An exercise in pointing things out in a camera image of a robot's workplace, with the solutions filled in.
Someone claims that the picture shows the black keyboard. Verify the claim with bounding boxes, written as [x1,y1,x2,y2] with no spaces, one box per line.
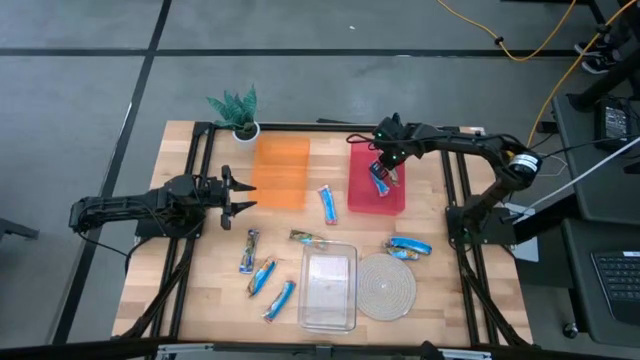
[590,249,640,326]

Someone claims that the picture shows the clear plastic container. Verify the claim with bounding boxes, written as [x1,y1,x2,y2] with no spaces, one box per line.
[297,241,359,335]

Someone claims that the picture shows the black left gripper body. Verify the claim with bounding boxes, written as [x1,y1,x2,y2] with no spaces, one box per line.
[202,165,235,231]

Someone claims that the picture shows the dark grey desk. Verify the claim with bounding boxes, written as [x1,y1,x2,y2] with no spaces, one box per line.
[552,94,640,226]
[562,219,640,349]

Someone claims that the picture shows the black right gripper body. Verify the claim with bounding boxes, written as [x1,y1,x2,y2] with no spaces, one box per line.
[372,112,419,168]

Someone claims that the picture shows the black power adapter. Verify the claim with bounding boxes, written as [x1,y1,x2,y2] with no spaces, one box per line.
[594,97,639,152]

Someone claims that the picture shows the round woven rope mat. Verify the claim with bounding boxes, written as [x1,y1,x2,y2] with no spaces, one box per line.
[356,252,418,322]

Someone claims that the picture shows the yellow extension cable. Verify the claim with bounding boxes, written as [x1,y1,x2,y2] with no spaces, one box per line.
[527,0,629,147]
[435,0,579,63]

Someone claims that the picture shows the person's shoe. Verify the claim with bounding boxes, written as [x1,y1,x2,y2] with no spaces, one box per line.
[573,38,617,57]
[581,53,620,76]

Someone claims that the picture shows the red translucent bin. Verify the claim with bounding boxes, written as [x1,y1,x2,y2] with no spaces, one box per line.
[347,139,407,217]

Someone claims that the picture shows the grey chair base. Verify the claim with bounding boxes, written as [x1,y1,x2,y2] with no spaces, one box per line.
[0,217,40,242]

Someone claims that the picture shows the blue purple Quaker granola bar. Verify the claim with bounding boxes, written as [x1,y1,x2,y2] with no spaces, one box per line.
[288,229,329,250]

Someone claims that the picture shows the black desk leg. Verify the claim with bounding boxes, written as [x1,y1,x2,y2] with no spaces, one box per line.
[569,49,640,112]

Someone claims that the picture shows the white angled rod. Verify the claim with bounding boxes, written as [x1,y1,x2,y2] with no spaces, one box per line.
[504,148,640,220]

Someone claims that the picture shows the black front crossbar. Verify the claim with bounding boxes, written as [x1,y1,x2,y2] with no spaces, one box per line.
[0,337,640,360]

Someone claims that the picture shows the white plant pot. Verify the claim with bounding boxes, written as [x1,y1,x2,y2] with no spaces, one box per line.
[232,122,261,147]

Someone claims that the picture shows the black aluminium table frame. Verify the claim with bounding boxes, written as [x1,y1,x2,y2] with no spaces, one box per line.
[112,119,534,349]

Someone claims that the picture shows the green artificial plant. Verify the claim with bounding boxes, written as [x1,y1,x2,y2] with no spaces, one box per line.
[206,84,259,132]

